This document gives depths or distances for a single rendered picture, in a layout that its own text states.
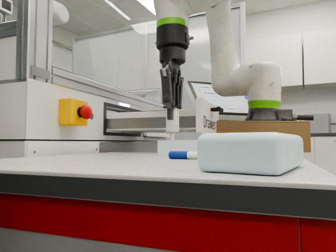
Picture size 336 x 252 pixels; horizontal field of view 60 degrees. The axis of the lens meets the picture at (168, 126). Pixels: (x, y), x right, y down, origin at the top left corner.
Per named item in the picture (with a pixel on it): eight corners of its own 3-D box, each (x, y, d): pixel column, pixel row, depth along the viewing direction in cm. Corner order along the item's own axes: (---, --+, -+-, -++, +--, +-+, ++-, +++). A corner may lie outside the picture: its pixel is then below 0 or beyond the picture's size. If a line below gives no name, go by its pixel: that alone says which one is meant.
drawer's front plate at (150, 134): (169, 137, 154) (169, 116, 155) (146, 136, 127) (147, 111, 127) (166, 137, 155) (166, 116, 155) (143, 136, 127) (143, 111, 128)
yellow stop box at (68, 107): (90, 126, 82) (90, 100, 83) (73, 124, 76) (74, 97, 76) (75, 126, 84) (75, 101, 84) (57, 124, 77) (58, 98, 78)
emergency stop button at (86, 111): (93, 119, 80) (93, 105, 80) (84, 118, 76) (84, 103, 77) (84, 120, 81) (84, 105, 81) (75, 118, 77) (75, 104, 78)
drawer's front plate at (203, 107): (219, 135, 114) (218, 107, 114) (201, 133, 86) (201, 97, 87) (214, 135, 114) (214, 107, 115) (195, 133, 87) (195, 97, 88)
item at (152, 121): (213, 131, 113) (213, 116, 113) (196, 129, 89) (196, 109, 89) (122, 133, 126) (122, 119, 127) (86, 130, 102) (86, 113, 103)
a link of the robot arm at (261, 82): (246, 111, 129) (247, 68, 130) (284, 110, 120) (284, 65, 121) (236, 108, 118) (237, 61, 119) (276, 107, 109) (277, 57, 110)
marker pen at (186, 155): (239, 160, 53) (239, 151, 53) (237, 160, 52) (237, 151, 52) (171, 158, 59) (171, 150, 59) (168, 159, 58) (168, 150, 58)
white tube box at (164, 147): (212, 154, 78) (212, 140, 79) (203, 155, 71) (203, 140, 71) (169, 153, 83) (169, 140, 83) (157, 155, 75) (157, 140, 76)
